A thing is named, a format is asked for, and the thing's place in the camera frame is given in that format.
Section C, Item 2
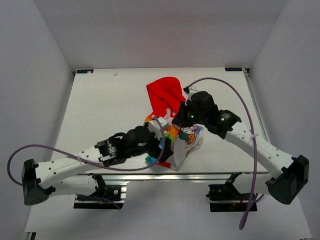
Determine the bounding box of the aluminium rail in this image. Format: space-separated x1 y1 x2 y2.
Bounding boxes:
243 68 270 142
32 172 271 201

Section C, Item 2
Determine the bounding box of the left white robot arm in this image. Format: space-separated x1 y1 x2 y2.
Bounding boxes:
21 125 173 208

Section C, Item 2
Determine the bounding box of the blue corner label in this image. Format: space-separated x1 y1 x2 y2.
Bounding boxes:
224 67 243 72
76 69 94 74

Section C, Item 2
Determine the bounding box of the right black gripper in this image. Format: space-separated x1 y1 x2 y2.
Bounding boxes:
172 101 207 128

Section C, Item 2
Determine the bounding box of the aluminium right side rail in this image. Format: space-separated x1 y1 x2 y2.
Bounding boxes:
243 68 270 142

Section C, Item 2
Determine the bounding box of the left blue corner label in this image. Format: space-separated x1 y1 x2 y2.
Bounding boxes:
76 69 94 74

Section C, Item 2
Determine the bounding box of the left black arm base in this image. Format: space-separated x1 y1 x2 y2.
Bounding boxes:
73 173 129 210

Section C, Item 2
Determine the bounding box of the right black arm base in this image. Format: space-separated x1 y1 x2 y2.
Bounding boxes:
206 172 250 213

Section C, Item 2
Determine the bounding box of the aluminium front rail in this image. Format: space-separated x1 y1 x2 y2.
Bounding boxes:
32 172 271 201

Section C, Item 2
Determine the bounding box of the white red cartoon jacket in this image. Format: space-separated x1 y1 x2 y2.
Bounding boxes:
144 76 204 171

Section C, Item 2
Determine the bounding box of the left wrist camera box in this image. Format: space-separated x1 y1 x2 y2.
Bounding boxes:
147 117 170 140

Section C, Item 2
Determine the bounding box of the right blue corner label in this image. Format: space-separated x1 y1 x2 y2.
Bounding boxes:
224 67 243 72

